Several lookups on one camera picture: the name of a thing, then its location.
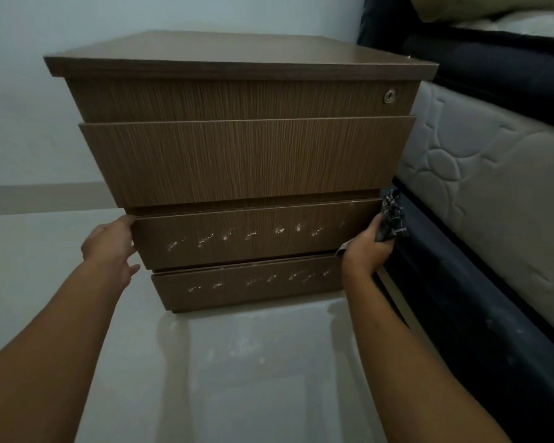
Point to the person's right hand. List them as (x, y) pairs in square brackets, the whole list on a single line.
[(364, 256)]

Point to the person's left hand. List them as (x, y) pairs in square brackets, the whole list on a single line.
[(108, 249)]

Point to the person's right fingers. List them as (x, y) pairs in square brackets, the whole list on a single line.
[(379, 226)]

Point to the person's left thumb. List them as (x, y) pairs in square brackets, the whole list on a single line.
[(133, 272)]

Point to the dark patterned cloth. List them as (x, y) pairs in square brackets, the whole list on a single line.
[(391, 216)]

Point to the large scuffed wooden drawer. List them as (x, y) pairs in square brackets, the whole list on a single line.
[(258, 235)]

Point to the person's left forearm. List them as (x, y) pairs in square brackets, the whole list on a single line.
[(41, 364)]

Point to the person's right forearm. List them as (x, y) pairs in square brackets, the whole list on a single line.
[(411, 373)]

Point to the small scuffed wooden drawer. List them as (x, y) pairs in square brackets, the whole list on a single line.
[(249, 283)]

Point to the white quilted mattress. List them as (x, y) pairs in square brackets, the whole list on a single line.
[(498, 189)]

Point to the round silver drawer lock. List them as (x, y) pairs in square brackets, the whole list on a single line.
[(389, 96)]

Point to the dark bed base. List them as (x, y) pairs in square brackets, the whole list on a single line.
[(480, 327)]

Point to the tall plain wooden drawer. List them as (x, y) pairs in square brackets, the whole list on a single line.
[(244, 161)]

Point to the narrow drawer with lock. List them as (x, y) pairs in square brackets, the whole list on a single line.
[(240, 100)]

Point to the dark blue blanket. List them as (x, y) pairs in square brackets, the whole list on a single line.
[(489, 69)]

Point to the brown wooden drawer cabinet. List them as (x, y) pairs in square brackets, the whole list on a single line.
[(240, 50)]

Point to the beige pillow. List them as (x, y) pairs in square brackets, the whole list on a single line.
[(480, 4)]

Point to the white bed sheet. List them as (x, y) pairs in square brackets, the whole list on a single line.
[(526, 23)]

